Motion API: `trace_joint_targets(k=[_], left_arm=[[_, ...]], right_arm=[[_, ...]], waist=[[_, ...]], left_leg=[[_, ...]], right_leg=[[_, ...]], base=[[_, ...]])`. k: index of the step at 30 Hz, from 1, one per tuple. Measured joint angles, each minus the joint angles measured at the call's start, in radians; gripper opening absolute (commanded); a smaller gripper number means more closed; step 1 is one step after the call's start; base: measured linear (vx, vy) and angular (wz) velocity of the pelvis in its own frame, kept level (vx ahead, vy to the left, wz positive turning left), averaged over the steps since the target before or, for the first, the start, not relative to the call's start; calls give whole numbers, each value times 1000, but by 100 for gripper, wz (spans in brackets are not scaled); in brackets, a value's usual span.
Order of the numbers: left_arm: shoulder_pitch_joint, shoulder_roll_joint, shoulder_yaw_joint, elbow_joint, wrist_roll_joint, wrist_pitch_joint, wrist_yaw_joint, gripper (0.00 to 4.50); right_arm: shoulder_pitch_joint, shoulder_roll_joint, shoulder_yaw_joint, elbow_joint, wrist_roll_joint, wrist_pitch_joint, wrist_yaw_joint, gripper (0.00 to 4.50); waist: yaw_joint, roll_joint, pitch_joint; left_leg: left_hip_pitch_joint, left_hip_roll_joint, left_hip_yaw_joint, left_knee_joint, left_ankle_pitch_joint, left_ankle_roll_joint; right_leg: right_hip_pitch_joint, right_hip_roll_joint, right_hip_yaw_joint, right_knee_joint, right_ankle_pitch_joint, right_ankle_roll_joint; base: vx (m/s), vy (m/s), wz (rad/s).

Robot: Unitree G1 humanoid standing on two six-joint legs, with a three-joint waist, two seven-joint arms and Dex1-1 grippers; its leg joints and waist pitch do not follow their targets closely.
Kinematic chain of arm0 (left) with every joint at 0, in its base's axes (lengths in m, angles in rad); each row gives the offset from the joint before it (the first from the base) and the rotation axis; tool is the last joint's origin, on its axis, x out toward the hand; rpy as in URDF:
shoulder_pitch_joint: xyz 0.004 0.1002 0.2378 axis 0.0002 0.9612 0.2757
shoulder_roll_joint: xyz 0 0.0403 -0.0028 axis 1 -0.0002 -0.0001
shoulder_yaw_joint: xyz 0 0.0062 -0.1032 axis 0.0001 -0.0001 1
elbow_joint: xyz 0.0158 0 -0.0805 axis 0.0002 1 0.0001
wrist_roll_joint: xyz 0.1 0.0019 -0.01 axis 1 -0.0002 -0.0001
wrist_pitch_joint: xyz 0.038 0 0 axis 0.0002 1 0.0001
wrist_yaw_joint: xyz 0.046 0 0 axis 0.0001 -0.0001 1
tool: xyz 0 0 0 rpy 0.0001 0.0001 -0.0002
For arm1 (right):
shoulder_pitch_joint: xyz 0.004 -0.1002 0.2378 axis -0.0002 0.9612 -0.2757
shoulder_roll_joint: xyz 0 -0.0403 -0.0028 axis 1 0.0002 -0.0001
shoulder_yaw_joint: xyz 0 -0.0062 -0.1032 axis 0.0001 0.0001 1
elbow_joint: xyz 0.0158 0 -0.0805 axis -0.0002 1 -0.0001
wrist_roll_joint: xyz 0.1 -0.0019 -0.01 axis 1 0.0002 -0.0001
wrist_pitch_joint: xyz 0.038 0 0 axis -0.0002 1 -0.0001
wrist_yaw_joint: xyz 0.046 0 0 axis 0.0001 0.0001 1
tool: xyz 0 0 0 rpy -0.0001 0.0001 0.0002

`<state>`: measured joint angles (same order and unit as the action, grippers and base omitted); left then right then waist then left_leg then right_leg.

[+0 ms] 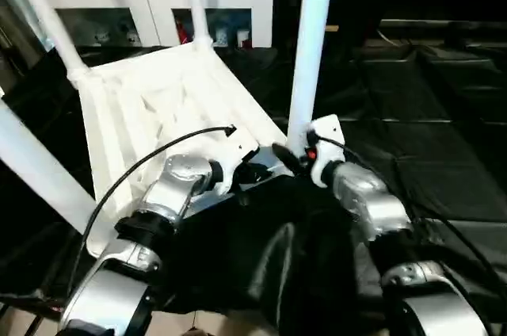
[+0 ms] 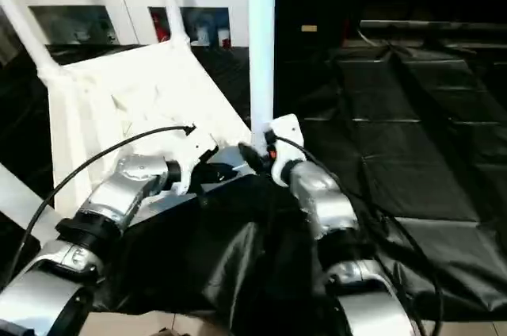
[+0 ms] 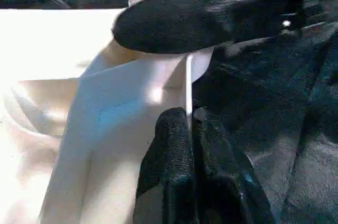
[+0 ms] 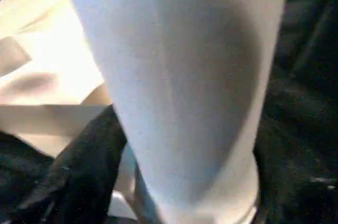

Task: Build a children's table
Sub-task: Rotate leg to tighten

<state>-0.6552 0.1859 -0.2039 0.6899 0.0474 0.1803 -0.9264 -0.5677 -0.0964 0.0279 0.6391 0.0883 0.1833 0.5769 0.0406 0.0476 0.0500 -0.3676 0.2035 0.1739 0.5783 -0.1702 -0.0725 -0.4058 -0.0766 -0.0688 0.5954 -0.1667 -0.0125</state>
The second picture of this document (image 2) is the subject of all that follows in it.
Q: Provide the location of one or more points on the white plastic table top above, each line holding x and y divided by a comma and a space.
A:
138, 86

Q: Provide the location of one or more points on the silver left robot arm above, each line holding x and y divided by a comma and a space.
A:
119, 189

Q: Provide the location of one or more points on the black case with yellow label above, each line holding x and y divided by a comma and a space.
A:
309, 28

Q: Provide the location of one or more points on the black plastic mat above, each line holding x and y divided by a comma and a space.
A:
416, 153

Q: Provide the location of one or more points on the long grey metal bar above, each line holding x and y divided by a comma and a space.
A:
428, 26

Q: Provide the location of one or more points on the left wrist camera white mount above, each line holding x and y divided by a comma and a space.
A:
194, 150

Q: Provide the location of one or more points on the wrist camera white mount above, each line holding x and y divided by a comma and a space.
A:
287, 130
194, 150

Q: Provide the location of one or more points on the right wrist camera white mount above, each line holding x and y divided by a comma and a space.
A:
287, 130

